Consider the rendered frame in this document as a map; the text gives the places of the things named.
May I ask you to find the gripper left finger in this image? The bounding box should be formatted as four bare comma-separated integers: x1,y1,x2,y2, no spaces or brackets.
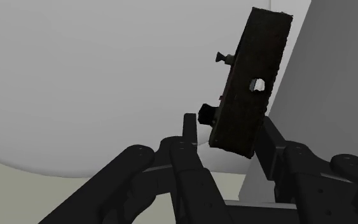
38,113,233,224

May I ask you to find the dark brown wooden cabinet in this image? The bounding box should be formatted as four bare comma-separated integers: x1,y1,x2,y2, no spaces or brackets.
209,6,294,160

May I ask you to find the small dark funnel-shaped object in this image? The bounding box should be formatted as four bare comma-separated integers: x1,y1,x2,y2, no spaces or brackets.
215,51,235,66

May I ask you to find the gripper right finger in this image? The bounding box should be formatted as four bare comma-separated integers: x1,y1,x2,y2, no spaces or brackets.
254,116,358,224

